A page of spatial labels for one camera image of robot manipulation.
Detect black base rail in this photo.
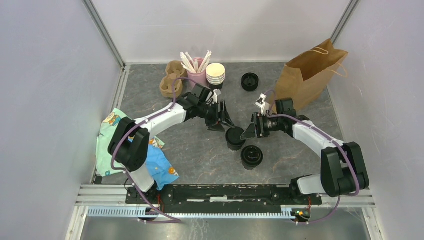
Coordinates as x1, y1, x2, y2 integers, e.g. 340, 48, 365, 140
144, 184, 323, 214

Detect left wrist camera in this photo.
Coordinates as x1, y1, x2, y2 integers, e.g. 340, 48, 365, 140
190, 83, 222, 105

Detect stack of paper cups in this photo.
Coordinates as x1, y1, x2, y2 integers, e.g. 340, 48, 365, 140
206, 63, 226, 90

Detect black paper coffee cup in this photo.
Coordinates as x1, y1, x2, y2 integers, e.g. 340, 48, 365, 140
240, 145, 264, 171

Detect brown cardboard cup carriers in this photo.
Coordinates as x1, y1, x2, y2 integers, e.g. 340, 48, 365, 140
159, 60, 188, 98

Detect blue patterned cloth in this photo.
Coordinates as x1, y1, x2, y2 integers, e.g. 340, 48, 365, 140
128, 136, 179, 193

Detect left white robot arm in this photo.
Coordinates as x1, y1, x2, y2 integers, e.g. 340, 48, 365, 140
107, 96, 235, 204

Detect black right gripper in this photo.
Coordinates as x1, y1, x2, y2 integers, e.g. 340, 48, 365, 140
240, 112, 283, 140

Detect stack of black lids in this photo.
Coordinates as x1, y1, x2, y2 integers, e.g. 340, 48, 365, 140
241, 72, 259, 92

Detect wooden stirrers in wrappers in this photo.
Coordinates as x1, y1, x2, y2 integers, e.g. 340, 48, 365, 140
180, 50, 212, 74

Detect pink metal utensil cup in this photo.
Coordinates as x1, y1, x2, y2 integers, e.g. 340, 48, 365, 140
187, 70, 208, 90

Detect brown paper takeout bag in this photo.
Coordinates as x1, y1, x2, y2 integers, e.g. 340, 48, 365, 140
268, 39, 349, 111

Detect green patterned cloth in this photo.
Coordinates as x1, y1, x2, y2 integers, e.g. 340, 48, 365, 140
95, 108, 166, 177

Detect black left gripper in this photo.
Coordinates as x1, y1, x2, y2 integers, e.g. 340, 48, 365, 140
197, 100, 235, 134

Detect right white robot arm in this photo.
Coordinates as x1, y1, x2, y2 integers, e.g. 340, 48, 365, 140
240, 112, 370, 204

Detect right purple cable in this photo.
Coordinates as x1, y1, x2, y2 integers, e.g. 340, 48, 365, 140
261, 88, 361, 226

